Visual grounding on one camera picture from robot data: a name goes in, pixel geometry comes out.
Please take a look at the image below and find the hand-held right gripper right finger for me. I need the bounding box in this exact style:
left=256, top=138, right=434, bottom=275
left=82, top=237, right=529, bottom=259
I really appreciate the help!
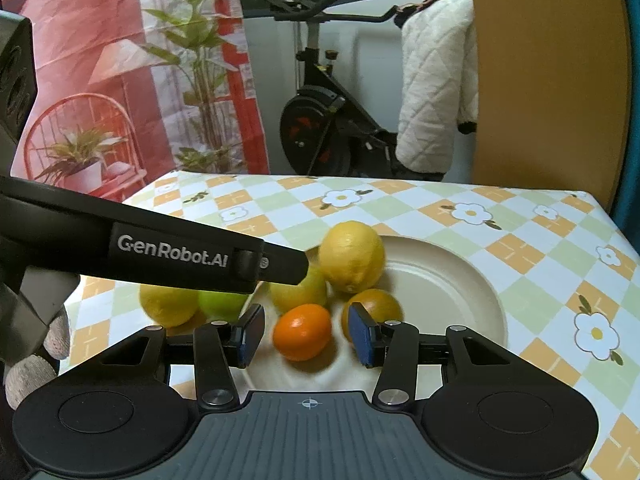
left=348, top=302, right=516, bottom=408

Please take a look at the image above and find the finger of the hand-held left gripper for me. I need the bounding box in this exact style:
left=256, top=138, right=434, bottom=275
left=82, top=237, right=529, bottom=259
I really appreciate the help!
left=252, top=242, right=309, bottom=287

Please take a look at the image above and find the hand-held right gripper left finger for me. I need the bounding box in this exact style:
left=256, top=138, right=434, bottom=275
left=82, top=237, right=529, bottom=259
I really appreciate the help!
left=100, top=304, right=266, bottom=407

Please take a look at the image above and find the dull brownish orange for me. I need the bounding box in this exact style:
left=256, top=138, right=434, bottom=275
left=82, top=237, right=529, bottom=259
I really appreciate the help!
left=341, top=288, right=404, bottom=343

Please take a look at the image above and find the yellow-green round fruit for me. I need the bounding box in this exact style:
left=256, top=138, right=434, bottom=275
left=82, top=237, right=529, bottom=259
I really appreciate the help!
left=269, top=264, right=329, bottom=315

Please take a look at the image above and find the green round fruit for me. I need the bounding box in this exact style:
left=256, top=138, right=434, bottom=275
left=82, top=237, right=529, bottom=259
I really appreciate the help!
left=198, top=287, right=249, bottom=325

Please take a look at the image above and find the oval bright orange kumquat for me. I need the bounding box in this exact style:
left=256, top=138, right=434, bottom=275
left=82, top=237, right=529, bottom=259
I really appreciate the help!
left=273, top=304, right=333, bottom=362

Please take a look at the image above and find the large yellow lemon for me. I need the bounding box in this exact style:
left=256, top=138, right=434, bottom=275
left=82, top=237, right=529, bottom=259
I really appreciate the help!
left=139, top=282, right=201, bottom=329

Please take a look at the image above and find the beige round plate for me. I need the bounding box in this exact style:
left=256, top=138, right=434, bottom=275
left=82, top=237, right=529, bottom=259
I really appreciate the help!
left=240, top=235, right=510, bottom=393

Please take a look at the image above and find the person's left hand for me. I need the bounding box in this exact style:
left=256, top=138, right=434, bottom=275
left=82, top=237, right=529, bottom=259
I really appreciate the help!
left=5, top=305, right=71, bottom=411

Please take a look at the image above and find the small yellow lemon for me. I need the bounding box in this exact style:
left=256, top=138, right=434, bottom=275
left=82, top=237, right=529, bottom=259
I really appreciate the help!
left=318, top=221, right=387, bottom=295

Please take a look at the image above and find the black exercise bike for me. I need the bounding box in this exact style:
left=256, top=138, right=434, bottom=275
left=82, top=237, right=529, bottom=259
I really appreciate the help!
left=267, top=0, right=446, bottom=181

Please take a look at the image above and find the red printed backdrop cloth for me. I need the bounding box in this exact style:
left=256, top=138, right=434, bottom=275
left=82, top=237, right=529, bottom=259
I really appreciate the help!
left=0, top=0, right=271, bottom=206

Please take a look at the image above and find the white quilted jacket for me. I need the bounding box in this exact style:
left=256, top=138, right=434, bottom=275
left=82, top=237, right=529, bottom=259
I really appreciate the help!
left=396, top=0, right=478, bottom=176

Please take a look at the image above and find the black cloth with pink trim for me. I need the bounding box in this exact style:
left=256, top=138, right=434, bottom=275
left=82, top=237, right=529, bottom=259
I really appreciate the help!
left=392, top=0, right=473, bottom=28

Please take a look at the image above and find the wooden board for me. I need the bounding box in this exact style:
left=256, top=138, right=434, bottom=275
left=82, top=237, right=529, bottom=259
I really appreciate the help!
left=465, top=0, right=632, bottom=208

